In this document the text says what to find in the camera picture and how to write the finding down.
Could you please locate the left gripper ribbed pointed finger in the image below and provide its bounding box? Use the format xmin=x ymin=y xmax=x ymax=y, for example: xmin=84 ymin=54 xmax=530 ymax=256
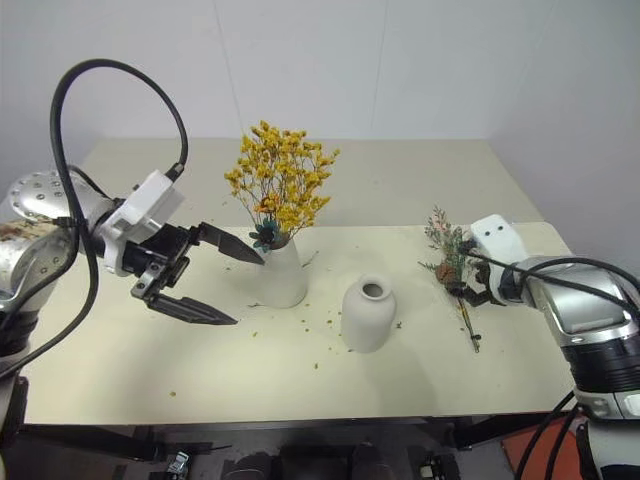
xmin=143 ymin=293 xmax=239 ymax=328

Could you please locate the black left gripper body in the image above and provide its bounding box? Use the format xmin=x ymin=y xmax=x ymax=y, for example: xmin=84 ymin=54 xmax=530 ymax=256
xmin=123 ymin=223 xmax=202 ymax=302

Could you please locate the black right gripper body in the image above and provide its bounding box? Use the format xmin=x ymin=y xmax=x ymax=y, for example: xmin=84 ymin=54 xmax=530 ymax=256
xmin=468 ymin=260 xmax=507 ymax=308

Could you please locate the left gripper smooth pointed finger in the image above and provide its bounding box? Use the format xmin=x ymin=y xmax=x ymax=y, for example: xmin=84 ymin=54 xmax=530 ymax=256
xmin=198 ymin=220 xmax=267 ymax=266

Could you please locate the green and pink flower bouquet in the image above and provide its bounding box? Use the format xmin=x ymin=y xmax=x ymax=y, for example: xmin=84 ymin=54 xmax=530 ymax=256
xmin=418 ymin=204 xmax=483 ymax=354

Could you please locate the yellow dried flower bouquet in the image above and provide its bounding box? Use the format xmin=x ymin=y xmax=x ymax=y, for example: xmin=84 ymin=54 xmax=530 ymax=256
xmin=223 ymin=119 xmax=342 ymax=253

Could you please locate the white tapered vase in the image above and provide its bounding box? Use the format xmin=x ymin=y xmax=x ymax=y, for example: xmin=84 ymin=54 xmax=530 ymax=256
xmin=248 ymin=233 xmax=309 ymax=310

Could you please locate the white bottle-shaped vase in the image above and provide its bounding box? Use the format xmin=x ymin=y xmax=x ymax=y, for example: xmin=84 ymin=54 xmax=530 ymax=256
xmin=340 ymin=273 xmax=398 ymax=355

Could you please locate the dark rounded shape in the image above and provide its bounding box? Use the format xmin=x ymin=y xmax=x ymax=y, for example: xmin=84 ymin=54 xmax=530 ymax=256
xmin=223 ymin=452 xmax=275 ymax=480

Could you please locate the orange floor mat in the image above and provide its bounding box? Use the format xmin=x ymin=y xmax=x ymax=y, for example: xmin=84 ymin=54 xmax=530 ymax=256
xmin=498 ymin=413 xmax=592 ymax=477

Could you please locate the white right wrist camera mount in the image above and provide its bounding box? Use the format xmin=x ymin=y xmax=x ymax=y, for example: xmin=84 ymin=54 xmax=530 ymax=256
xmin=469 ymin=213 xmax=527 ymax=303

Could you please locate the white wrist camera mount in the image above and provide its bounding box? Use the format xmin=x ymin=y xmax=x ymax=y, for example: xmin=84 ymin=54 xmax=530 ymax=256
xmin=96 ymin=169 xmax=186 ymax=277
xmin=469 ymin=213 xmax=527 ymax=303

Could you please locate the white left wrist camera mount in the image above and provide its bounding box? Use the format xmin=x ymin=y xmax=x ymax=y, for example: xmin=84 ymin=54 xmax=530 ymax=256
xmin=96 ymin=169 xmax=186 ymax=277

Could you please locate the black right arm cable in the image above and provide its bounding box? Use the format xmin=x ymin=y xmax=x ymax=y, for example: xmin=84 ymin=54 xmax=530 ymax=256
xmin=466 ymin=249 xmax=640 ymax=324

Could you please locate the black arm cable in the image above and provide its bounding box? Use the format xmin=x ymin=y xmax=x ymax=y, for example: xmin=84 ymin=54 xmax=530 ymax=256
xmin=0 ymin=58 xmax=190 ymax=377
xmin=466 ymin=249 xmax=640 ymax=324

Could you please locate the black table frame bar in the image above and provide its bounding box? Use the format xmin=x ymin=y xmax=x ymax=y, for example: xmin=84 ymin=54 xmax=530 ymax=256
xmin=0 ymin=412 xmax=576 ymax=462

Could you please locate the black robot body cable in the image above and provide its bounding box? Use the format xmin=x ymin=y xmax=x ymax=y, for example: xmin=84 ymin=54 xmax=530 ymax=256
xmin=513 ymin=389 xmax=592 ymax=480

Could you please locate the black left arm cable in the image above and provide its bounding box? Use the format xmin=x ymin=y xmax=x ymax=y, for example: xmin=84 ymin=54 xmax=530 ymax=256
xmin=0 ymin=58 xmax=190 ymax=377

